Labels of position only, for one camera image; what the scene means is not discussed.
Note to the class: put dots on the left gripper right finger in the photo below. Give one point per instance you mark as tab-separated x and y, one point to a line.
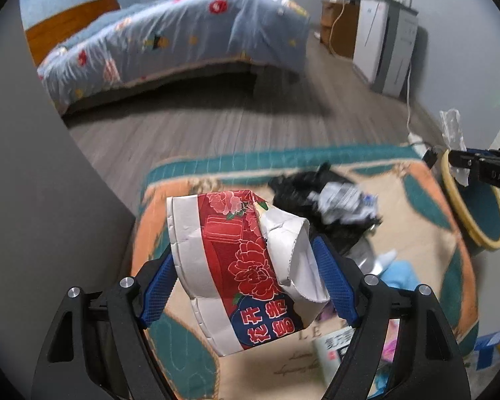
427	363

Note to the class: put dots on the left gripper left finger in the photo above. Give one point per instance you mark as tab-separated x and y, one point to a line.
96	346

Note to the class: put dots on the clear plastic bag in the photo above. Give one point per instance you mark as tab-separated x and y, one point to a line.
453	138

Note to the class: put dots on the white medicine box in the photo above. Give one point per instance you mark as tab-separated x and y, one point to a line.
330	350

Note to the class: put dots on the black plastic bag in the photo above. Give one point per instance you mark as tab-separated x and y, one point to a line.
335	206

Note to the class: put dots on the red white paper cup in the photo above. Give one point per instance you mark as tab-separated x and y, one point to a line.
247	267

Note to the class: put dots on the pink snack wrapper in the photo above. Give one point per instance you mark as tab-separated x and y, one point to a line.
389	347

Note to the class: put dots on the yellow rimmed teal trash bin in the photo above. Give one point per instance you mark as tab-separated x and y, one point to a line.
476	208

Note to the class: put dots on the blue box on floor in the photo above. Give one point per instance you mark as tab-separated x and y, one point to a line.
486	352

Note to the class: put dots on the white power strip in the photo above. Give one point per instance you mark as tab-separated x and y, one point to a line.
417	143

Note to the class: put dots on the patterned teal orange cushion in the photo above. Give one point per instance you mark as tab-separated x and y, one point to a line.
417	224

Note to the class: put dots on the white grey air purifier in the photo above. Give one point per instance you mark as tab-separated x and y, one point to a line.
385	42

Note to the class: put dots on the wooden side cabinet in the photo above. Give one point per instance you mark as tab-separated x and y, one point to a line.
339	25

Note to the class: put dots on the bed with blue duvet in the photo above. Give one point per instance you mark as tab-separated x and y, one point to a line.
145	45

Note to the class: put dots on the wooden headboard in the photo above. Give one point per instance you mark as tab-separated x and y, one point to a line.
45	35

